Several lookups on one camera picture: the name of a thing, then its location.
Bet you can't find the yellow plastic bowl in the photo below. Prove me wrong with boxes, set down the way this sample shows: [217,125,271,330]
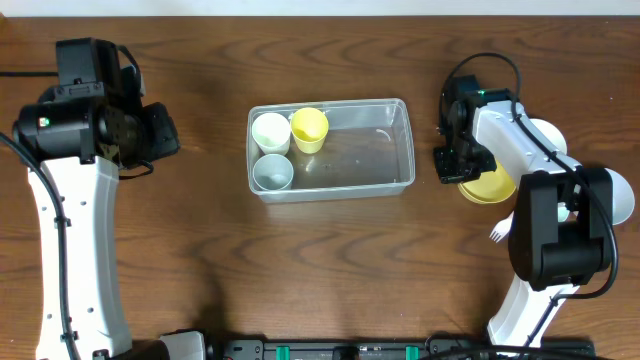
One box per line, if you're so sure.
[458,162,516,204]

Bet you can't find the mint green plastic spoon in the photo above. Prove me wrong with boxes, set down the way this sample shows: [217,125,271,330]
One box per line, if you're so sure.
[557,202,579,223]

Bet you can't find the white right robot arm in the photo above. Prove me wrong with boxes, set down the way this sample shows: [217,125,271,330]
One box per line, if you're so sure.
[434,79,618,347]

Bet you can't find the yellow plastic cup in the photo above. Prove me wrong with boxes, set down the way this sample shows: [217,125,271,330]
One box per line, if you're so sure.
[290,107,329,154]

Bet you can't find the grey plastic cup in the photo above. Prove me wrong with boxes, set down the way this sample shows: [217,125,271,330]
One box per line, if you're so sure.
[252,154,294,191]

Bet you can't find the white plastic cup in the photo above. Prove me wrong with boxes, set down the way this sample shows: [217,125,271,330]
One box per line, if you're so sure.
[251,112,291,156]

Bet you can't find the clear plastic container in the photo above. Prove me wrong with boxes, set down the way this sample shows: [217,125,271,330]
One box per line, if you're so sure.
[246,98,416,203]

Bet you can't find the white plastic fork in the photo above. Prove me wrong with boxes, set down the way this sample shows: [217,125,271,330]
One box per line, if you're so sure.
[489,212,514,243]

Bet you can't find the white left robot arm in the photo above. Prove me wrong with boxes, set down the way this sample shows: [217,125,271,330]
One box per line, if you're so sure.
[11,91,180,359]

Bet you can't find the white plastic bowl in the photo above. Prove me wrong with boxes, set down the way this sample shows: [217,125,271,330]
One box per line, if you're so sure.
[530,118,568,155]
[607,168,635,225]

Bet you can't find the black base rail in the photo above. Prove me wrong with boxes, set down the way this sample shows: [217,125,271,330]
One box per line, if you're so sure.
[209,334,596,360]

